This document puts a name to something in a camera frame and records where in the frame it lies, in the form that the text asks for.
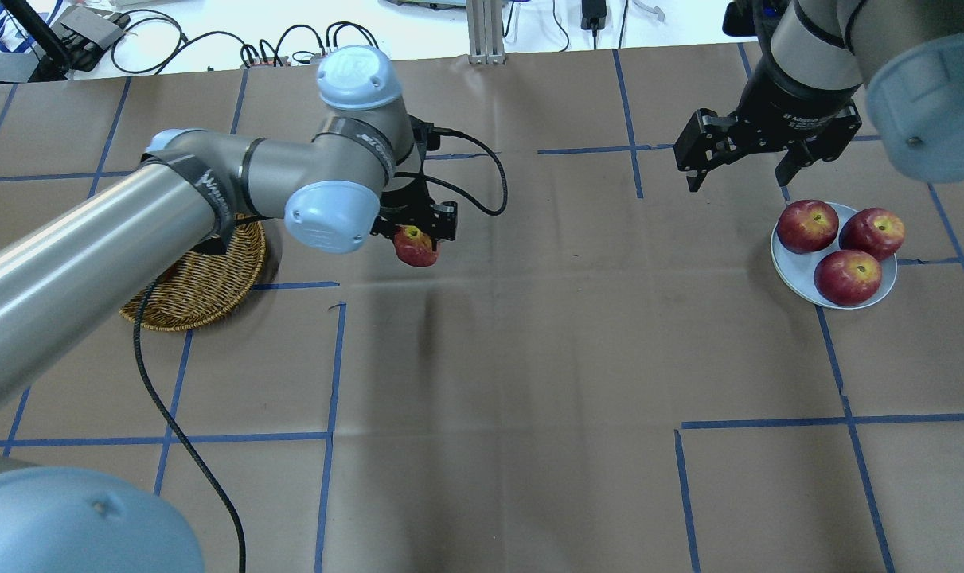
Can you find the red apple with yellow top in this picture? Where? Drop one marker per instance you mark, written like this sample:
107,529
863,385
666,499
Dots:
414,247

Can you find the red apple on plate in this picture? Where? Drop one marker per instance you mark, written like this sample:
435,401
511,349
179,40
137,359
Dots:
848,278
878,231
806,226

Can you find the light blue plate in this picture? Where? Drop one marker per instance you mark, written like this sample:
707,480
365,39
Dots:
797,270

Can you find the woven wicker basket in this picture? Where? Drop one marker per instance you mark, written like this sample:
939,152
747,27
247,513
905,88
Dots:
200,289

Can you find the aluminium frame post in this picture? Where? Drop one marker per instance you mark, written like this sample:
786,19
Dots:
485,32

